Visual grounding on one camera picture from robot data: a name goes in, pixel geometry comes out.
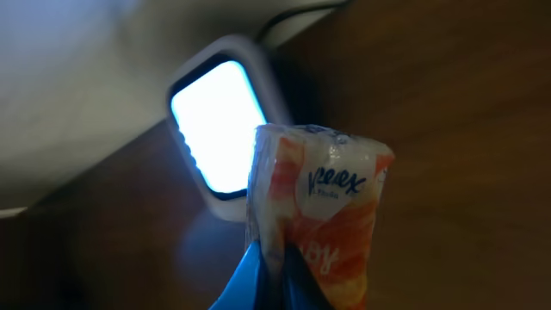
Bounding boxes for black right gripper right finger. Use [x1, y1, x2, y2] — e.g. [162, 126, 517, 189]
[282, 245, 334, 310]

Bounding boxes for orange tissue pack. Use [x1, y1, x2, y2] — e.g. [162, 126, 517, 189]
[247, 124, 394, 309]

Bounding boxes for black scanner cable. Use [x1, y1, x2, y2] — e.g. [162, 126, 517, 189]
[257, 0, 352, 44]

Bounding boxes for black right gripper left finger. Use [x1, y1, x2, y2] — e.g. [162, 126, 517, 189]
[209, 241, 269, 310]

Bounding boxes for white barcode scanner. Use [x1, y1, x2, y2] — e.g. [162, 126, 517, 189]
[166, 34, 293, 222]

